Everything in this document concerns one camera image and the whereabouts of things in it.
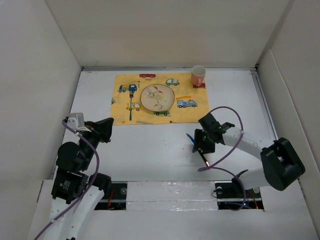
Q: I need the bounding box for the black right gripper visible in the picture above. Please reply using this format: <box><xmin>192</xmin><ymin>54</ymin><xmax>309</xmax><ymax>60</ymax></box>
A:
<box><xmin>192</xmin><ymin>128</ymin><xmax>215</xmax><ymax>155</ymax></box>

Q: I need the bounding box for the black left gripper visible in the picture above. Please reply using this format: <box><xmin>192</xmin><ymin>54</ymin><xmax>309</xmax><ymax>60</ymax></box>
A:
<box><xmin>78</xmin><ymin>116</ymin><xmax>114</xmax><ymax>169</ymax></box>

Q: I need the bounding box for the iridescent metal knife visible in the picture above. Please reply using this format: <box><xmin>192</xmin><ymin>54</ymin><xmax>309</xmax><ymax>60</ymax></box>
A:
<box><xmin>186</xmin><ymin>133</ymin><xmax>210</xmax><ymax>167</ymax></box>

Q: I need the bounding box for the yellow vehicle print cloth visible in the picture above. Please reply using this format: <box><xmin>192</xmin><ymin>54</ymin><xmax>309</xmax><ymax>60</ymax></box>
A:
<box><xmin>110</xmin><ymin>72</ymin><xmax>209</xmax><ymax>125</ymax></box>

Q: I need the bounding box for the beige bird pattern plate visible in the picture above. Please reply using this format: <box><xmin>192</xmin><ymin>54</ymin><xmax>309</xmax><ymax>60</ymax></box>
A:
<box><xmin>140</xmin><ymin>84</ymin><xmax>175</xmax><ymax>112</ymax></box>

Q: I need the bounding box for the pink cup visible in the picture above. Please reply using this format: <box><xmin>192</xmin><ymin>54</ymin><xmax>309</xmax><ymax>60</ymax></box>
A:
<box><xmin>191</xmin><ymin>65</ymin><xmax>206</xmax><ymax>87</ymax></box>

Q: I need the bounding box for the iridescent metal fork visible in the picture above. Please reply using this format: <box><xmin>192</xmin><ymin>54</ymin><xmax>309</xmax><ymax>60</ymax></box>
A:
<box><xmin>128</xmin><ymin>91</ymin><xmax>134</xmax><ymax>121</ymax></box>

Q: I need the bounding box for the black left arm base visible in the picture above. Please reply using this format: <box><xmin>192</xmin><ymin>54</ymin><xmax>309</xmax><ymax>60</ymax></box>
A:
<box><xmin>95</xmin><ymin>182</ymin><xmax>128</xmax><ymax>211</ymax></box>

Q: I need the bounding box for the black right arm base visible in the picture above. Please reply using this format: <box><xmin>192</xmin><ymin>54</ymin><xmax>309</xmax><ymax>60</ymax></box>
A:
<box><xmin>211</xmin><ymin>167</ymin><xmax>264</xmax><ymax>211</ymax></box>

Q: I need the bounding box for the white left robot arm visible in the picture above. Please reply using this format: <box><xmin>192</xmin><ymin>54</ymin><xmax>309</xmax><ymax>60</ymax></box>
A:
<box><xmin>42</xmin><ymin>114</ymin><xmax>114</xmax><ymax>240</ymax></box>

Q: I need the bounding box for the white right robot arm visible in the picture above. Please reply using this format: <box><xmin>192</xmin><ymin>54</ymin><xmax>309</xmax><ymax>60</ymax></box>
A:
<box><xmin>192</xmin><ymin>113</ymin><xmax>306</xmax><ymax>197</ymax></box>

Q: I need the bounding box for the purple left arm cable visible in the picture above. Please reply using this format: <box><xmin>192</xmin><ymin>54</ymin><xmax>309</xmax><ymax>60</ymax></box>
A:
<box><xmin>33</xmin><ymin>119</ymin><xmax>101</xmax><ymax>240</ymax></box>

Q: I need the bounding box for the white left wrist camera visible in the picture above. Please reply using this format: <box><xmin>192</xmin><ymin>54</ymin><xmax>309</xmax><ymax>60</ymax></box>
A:
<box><xmin>62</xmin><ymin>112</ymin><xmax>86</xmax><ymax>131</ymax></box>

